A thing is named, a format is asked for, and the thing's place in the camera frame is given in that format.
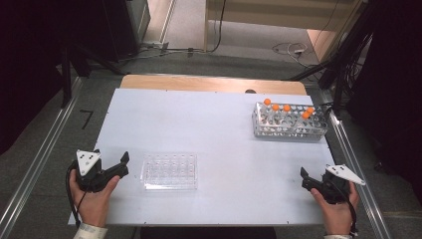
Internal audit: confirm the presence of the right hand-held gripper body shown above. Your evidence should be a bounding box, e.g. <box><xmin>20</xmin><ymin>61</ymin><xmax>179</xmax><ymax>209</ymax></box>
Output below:
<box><xmin>317</xmin><ymin>163</ymin><xmax>367</xmax><ymax>205</ymax></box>

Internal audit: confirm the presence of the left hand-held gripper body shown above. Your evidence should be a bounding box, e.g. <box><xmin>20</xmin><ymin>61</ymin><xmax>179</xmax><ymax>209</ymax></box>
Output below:
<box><xmin>68</xmin><ymin>148</ymin><xmax>115</xmax><ymax>194</ymax></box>

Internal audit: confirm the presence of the clear plastic tube rack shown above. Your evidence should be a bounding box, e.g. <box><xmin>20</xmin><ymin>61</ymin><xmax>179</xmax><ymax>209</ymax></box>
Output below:
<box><xmin>140</xmin><ymin>152</ymin><xmax>199</xmax><ymax>191</ymax></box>

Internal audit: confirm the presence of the white perforated tube rack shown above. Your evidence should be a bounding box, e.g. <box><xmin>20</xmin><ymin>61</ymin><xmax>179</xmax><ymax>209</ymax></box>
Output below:
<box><xmin>251</xmin><ymin>101</ymin><xmax>330</xmax><ymax>140</ymax></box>

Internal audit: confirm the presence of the person's right hand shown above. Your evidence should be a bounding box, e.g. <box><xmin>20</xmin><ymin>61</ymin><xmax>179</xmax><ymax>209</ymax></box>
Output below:
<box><xmin>310</xmin><ymin>181</ymin><xmax>360</xmax><ymax>236</ymax></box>

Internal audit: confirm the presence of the person's left hand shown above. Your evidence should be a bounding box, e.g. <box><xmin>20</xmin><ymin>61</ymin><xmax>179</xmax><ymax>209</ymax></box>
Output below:
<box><xmin>69</xmin><ymin>174</ymin><xmax>121</xmax><ymax>228</ymax></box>

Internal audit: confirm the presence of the black metal stand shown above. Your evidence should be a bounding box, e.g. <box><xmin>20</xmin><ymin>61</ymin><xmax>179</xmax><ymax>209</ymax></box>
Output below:
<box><xmin>282</xmin><ymin>0</ymin><xmax>376</xmax><ymax>116</ymax></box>
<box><xmin>59</xmin><ymin>43</ymin><xmax>128</xmax><ymax>109</ymax></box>

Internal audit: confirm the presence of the dark curtain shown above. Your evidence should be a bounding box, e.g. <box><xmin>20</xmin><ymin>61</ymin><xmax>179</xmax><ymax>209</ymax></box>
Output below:
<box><xmin>346</xmin><ymin>0</ymin><xmax>422</xmax><ymax>200</ymax></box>
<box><xmin>0</xmin><ymin>0</ymin><xmax>112</xmax><ymax>155</ymax></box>

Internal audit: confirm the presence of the grey power strip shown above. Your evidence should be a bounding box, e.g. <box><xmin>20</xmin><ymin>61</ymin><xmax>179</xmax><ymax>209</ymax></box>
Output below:
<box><xmin>140</xmin><ymin>40</ymin><xmax>170</xmax><ymax>51</ymax></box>

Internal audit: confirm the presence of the dark cabinet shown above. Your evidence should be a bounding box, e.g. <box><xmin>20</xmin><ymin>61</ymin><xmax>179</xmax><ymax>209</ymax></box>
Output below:
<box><xmin>99</xmin><ymin>0</ymin><xmax>151</xmax><ymax>64</ymax></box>

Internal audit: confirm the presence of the light wooden furniture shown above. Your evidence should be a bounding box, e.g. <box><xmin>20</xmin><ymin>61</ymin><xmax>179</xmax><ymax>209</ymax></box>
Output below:
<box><xmin>203</xmin><ymin>0</ymin><xmax>364</xmax><ymax>64</ymax></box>

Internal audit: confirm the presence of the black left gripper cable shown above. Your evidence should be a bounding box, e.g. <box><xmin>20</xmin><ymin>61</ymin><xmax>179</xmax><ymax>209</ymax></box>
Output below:
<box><xmin>65</xmin><ymin>160</ymin><xmax>88</xmax><ymax>228</ymax></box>

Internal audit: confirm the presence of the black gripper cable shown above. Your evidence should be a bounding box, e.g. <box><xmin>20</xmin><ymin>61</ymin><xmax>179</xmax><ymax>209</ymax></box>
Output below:
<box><xmin>65</xmin><ymin>160</ymin><xmax>88</xmax><ymax>228</ymax></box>
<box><xmin>331</xmin><ymin>180</ymin><xmax>359</xmax><ymax>236</ymax></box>

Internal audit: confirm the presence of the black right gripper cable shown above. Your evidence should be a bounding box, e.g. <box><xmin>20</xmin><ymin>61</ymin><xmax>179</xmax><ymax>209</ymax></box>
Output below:
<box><xmin>331</xmin><ymin>180</ymin><xmax>359</xmax><ymax>236</ymax></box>

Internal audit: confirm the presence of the metal floor rail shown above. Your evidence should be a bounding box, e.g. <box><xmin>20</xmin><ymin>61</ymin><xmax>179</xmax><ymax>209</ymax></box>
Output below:
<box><xmin>0</xmin><ymin>77</ymin><xmax>84</xmax><ymax>239</ymax></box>
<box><xmin>317</xmin><ymin>89</ymin><xmax>394</xmax><ymax>239</ymax></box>

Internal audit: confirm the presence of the white floor cable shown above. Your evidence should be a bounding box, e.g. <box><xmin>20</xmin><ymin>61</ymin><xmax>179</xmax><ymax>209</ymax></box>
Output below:
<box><xmin>272</xmin><ymin>41</ymin><xmax>319</xmax><ymax>69</ymax></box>

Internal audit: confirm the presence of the black floor cable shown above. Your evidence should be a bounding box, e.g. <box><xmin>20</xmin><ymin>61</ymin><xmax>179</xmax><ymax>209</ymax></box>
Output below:
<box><xmin>165</xmin><ymin>0</ymin><xmax>228</xmax><ymax>56</ymax></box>

